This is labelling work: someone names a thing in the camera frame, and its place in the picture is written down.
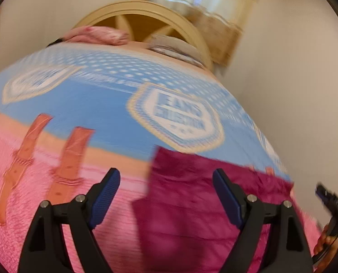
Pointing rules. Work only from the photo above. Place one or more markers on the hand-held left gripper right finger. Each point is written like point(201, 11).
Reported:
point(228, 196)

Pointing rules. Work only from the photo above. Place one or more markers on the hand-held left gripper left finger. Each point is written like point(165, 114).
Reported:
point(105, 196)

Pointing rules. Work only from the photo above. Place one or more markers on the pink folded blanket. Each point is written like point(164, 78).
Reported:
point(97, 35)

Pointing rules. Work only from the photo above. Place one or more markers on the cream arched headboard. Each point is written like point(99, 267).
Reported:
point(146, 8)

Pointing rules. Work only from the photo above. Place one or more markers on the pink and blue printed blanket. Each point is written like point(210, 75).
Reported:
point(100, 105)

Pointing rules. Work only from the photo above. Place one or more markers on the dark cloth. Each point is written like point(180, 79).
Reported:
point(55, 42)

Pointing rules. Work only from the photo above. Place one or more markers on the magenta puffer jacket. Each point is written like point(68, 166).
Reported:
point(200, 210)

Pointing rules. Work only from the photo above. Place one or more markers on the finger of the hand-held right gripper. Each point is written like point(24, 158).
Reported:
point(322, 194)

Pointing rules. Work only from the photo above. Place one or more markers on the striped pillow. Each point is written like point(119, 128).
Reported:
point(174, 47)

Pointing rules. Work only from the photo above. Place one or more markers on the person's right hand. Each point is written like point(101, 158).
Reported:
point(323, 241)

